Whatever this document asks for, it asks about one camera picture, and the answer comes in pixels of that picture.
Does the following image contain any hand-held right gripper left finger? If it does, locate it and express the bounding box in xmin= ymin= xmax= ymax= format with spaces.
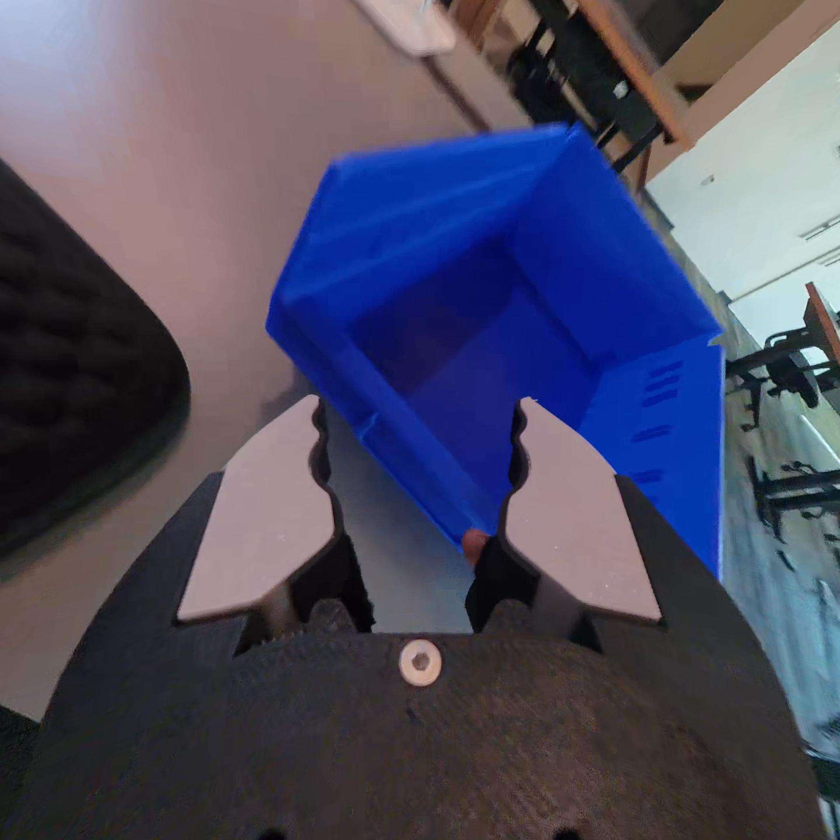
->
xmin=176 ymin=395 xmax=343 ymax=629

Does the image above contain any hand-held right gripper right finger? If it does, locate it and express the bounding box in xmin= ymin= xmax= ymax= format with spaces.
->
xmin=497 ymin=398 xmax=663 ymax=635

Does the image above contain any blue plastic bin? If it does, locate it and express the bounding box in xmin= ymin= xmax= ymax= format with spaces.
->
xmin=266 ymin=122 xmax=727 ymax=583

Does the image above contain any black honeycomb seat cushion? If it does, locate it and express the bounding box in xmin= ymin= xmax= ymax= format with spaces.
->
xmin=0 ymin=159 xmax=193 ymax=560

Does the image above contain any wooden top office desk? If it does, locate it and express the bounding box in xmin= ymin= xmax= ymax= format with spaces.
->
xmin=577 ymin=0 xmax=698 ymax=153
xmin=804 ymin=282 xmax=840 ymax=366

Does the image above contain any instruction sign on white stand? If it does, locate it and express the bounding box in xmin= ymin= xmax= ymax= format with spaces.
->
xmin=357 ymin=0 xmax=458 ymax=58

